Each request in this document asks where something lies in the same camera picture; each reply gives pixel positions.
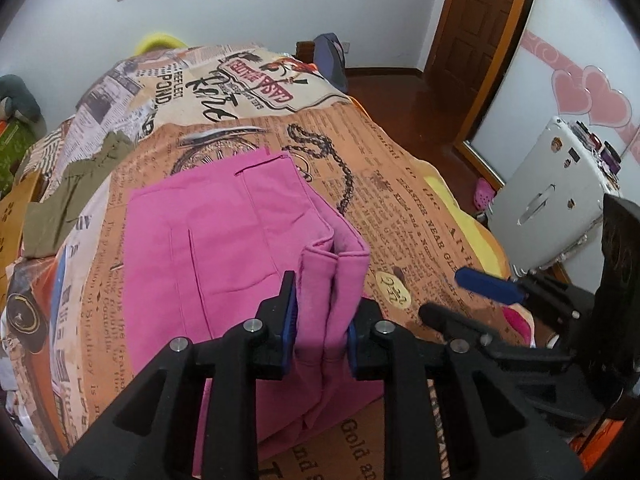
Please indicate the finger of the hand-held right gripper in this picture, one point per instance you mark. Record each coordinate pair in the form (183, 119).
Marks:
(485, 282)
(450, 317)

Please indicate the pink pants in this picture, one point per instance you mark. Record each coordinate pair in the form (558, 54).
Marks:
(225, 260)

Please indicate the wooden lap desk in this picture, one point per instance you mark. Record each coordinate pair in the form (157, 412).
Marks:
(15, 220)

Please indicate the olive green garment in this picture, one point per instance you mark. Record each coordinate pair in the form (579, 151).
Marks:
(65, 200)

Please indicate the grey plush toy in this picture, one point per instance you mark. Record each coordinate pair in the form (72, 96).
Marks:
(20, 97)

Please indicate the white suitcase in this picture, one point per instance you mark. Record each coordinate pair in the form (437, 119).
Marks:
(545, 195)

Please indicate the yellow pillow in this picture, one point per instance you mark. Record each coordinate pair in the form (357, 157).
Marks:
(155, 42)

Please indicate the green patterned bag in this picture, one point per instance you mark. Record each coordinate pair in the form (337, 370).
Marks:
(12, 150)

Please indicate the pink slipper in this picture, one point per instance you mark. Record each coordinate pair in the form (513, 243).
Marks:
(483, 192)

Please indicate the cluster of small bottles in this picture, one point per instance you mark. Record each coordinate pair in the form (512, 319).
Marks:
(602, 152)

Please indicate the wooden bed frame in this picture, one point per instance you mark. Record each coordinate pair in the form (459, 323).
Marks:
(305, 51)

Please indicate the wardrobe with heart decals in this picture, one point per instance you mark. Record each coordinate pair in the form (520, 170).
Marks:
(565, 50)

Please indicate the orange newspaper-print bedsheet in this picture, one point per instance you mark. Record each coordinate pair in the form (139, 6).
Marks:
(400, 200)

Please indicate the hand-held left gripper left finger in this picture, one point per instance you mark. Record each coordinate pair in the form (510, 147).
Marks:
(289, 330)

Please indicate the brown wooden door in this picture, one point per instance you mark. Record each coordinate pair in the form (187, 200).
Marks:
(475, 20)

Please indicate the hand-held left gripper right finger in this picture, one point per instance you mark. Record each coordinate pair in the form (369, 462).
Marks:
(351, 347)

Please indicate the cream printed quilt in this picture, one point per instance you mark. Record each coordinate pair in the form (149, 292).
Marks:
(225, 85)

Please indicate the blue backpack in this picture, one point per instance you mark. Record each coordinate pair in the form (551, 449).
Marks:
(330, 60)

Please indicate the white wall socket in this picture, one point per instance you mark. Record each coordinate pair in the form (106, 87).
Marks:
(346, 48)

